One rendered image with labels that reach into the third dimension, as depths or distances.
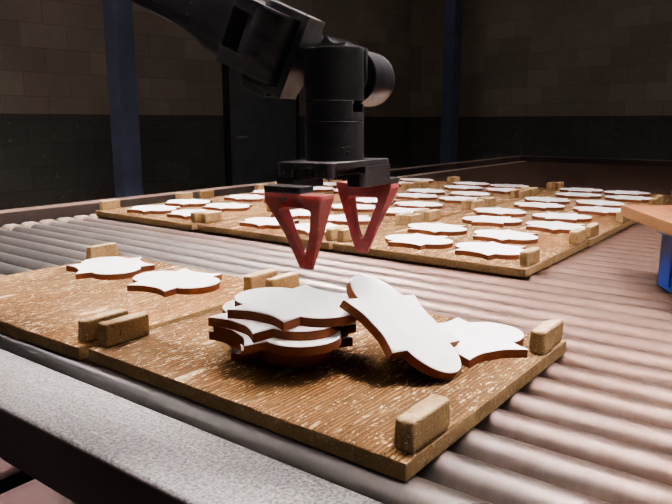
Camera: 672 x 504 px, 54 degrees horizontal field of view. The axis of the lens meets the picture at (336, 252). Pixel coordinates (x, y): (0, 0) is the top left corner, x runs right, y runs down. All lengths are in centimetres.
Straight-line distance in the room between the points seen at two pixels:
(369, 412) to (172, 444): 17
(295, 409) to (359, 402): 6
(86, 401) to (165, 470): 17
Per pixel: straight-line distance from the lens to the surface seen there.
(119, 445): 60
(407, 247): 131
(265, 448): 58
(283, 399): 61
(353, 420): 57
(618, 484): 56
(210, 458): 56
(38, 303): 99
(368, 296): 67
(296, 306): 67
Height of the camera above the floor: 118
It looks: 11 degrees down
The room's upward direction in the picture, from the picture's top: straight up
